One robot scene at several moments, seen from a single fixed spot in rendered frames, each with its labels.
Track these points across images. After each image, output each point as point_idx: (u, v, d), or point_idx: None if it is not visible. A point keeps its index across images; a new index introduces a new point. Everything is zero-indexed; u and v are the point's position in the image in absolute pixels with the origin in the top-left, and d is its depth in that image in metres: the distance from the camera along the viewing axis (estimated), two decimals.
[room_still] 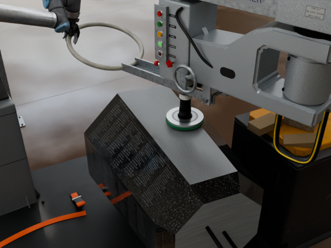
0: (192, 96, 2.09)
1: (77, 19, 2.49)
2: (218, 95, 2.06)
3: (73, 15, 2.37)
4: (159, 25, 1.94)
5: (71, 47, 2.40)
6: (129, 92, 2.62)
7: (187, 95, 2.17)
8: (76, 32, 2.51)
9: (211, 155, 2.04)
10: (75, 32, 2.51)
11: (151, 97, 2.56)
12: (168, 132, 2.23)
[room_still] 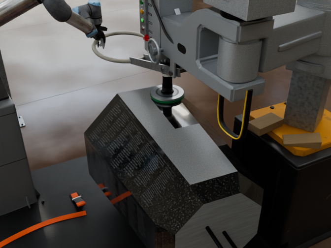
0: (167, 73, 2.37)
1: (103, 27, 3.05)
2: None
3: (95, 21, 2.94)
4: (141, 3, 2.26)
5: (93, 46, 2.94)
6: (129, 92, 2.62)
7: None
8: (102, 38, 3.06)
9: (211, 155, 2.04)
10: (101, 38, 3.07)
11: None
12: (168, 132, 2.23)
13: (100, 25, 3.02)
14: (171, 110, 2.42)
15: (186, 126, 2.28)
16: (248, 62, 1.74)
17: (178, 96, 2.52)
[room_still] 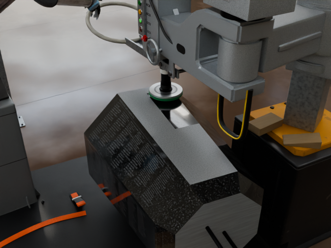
0: (165, 70, 2.36)
1: None
2: (185, 71, 2.30)
3: None
4: (139, 4, 2.25)
5: (87, 20, 2.82)
6: (129, 92, 2.62)
7: (165, 70, 2.45)
8: (97, 9, 2.94)
9: (211, 155, 2.04)
10: (96, 9, 2.94)
11: (151, 97, 2.56)
12: (168, 132, 2.23)
13: None
14: (171, 110, 2.42)
15: (186, 126, 2.28)
16: (248, 62, 1.74)
17: (157, 94, 2.49)
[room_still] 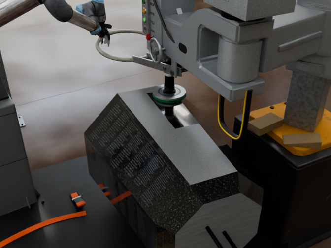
0: (168, 73, 2.37)
1: (107, 24, 3.07)
2: None
3: (98, 18, 2.97)
4: (143, 3, 2.27)
5: (96, 44, 2.95)
6: (129, 92, 2.62)
7: None
8: (106, 35, 3.08)
9: (211, 155, 2.04)
10: (106, 35, 3.09)
11: (151, 97, 2.56)
12: (168, 132, 2.23)
13: (104, 23, 3.04)
14: (171, 110, 2.42)
15: (186, 126, 2.28)
16: (248, 62, 1.74)
17: (175, 97, 2.51)
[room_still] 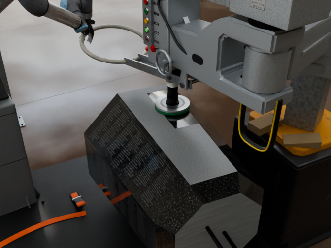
0: (175, 82, 2.24)
1: (91, 20, 2.81)
2: (197, 81, 2.19)
3: (85, 15, 2.70)
4: (145, 13, 2.12)
5: (82, 44, 2.70)
6: (129, 92, 2.62)
7: (173, 83, 2.33)
8: (90, 32, 2.83)
9: (211, 155, 2.04)
10: (89, 32, 2.83)
11: (151, 97, 2.56)
12: (168, 132, 2.23)
13: (89, 19, 2.77)
14: None
15: (186, 126, 2.28)
16: (281, 72, 1.66)
17: None
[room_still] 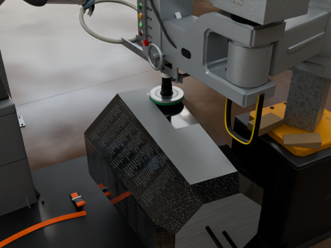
0: (167, 74, 2.30)
1: None
2: (188, 76, 2.25)
3: None
4: (139, 8, 2.19)
5: (81, 18, 2.71)
6: (129, 92, 2.62)
7: (167, 74, 2.39)
8: (91, 6, 2.83)
9: (211, 155, 2.04)
10: (90, 6, 2.83)
11: None
12: (168, 132, 2.23)
13: None
14: (171, 110, 2.42)
15: (186, 126, 2.28)
16: (260, 66, 1.71)
17: (156, 98, 2.44)
